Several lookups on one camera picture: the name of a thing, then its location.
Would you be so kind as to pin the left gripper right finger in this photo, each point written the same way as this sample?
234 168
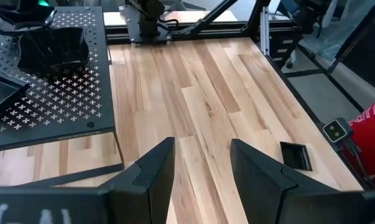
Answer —
274 202

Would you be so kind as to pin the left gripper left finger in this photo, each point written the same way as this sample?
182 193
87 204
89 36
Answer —
128 202

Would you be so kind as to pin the small black square mini plate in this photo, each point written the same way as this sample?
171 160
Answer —
3 91

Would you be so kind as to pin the black wavy-edged mini plate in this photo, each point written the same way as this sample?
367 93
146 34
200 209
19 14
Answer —
53 49

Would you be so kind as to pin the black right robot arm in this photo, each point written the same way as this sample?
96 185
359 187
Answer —
150 18

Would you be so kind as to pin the red item with white lettering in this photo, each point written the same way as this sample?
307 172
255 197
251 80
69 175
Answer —
370 140

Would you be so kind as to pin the black perforated metal shelf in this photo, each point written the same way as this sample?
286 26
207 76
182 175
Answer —
66 102

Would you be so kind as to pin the black labelled drawer cart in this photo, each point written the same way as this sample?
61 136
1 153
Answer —
280 43

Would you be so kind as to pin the small grey table-level camera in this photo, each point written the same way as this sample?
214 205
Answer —
335 130

